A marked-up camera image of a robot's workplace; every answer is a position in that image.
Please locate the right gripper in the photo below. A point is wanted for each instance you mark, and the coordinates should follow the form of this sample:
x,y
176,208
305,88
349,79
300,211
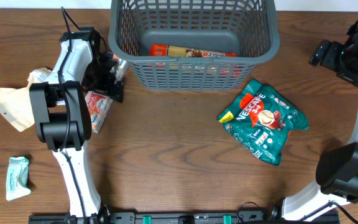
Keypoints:
x,y
327,53

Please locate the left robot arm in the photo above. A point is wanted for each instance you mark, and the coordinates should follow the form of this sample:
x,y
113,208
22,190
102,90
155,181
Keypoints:
x,y
63,122

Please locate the spaghetti pasta packet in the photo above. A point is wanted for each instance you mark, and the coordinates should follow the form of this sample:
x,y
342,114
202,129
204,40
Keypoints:
x,y
186,52

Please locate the beige paper pouch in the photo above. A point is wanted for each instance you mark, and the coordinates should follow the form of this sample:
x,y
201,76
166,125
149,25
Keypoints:
x,y
15,104

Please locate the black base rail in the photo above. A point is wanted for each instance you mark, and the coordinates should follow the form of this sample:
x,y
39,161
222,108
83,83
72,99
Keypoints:
x,y
246,216

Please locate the tissue multipack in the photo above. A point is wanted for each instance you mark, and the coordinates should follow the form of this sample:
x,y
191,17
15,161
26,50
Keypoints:
x,y
99,105

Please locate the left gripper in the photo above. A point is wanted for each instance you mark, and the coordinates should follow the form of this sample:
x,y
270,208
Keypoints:
x,y
111,79

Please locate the grey plastic basket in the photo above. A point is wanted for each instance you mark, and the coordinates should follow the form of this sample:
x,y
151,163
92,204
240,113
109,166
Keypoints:
x,y
247,27

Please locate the green Nescafe coffee bag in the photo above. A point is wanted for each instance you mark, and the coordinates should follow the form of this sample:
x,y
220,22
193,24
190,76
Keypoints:
x,y
261,119

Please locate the small mint wrapper packet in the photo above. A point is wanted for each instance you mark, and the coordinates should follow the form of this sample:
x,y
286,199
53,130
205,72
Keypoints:
x,y
17,176

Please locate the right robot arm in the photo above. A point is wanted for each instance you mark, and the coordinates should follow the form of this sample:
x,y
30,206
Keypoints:
x,y
336,182

